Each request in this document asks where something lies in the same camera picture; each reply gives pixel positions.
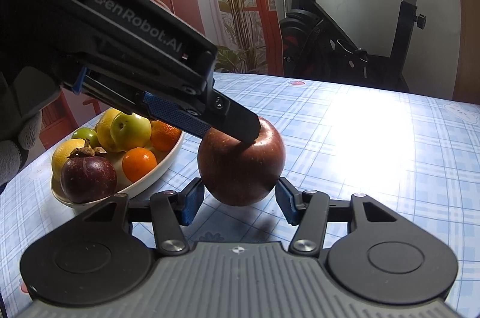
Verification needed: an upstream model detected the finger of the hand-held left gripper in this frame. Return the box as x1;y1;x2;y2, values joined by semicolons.
205;89;260;145
142;91;211;139

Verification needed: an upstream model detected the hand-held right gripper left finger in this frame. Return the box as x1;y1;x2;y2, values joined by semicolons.
80;177;205;256

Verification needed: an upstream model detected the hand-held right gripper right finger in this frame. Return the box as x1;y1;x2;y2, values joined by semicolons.
275;177;398;257

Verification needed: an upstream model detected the orange tangerine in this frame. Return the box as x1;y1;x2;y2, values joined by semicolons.
150;119;182;152
122;147;158;183

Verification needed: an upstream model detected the beige oval plate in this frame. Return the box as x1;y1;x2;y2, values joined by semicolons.
50;127;185;209

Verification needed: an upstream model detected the green apple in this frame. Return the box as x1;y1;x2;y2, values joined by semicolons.
110;112;152;152
71;128;99;150

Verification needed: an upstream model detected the red apple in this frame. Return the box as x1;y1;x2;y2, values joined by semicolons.
197;117;286;207

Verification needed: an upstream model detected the yellow lemon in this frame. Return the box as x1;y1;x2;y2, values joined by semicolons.
52;138;89;182
95;107;124;153

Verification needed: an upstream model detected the dark purple mangosteen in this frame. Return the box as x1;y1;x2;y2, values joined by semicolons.
60;139;118;204

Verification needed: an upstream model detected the person's left hand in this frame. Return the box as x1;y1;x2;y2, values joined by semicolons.
0;66;61;187

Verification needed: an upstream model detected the black exercise bike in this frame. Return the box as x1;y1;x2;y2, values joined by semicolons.
264;0;460;94

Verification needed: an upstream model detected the brown wooden door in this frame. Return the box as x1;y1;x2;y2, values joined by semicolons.
452;0;480;103

